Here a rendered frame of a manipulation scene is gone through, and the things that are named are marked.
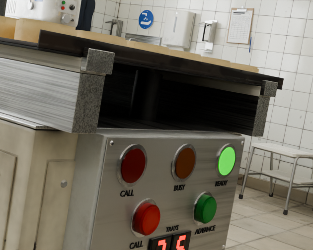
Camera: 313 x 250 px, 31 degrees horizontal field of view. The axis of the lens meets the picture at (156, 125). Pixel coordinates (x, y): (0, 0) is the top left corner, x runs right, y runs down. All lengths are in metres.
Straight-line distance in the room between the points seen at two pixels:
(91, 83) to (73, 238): 0.14
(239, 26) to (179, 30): 0.60
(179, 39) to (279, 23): 0.97
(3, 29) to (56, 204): 0.15
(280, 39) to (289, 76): 0.33
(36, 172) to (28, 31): 0.11
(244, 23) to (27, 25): 4.75
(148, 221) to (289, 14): 4.53
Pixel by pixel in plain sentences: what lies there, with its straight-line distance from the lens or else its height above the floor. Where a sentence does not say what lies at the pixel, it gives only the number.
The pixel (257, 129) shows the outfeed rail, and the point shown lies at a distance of 0.69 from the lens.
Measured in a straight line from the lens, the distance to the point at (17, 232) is 0.49.
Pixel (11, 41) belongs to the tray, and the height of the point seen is 0.90.
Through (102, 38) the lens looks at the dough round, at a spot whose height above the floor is 0.92.
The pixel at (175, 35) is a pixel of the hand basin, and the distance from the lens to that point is 5.44.
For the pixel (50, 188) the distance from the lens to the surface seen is 0.49.
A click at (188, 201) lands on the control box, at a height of 0.77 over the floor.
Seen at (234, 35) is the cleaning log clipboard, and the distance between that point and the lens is 5.20.
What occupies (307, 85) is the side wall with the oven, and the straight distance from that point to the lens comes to 4.85.
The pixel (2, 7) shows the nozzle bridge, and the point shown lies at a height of 0.98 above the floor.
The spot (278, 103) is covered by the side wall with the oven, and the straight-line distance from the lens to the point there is 4.95.
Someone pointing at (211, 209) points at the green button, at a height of 0.76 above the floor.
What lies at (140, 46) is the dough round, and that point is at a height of 0.92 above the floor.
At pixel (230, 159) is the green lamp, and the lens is 0.64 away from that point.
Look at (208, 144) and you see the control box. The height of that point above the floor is 0.83.
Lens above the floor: 0.90
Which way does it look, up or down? 6 degrees down
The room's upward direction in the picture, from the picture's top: 10 degrees clockwise
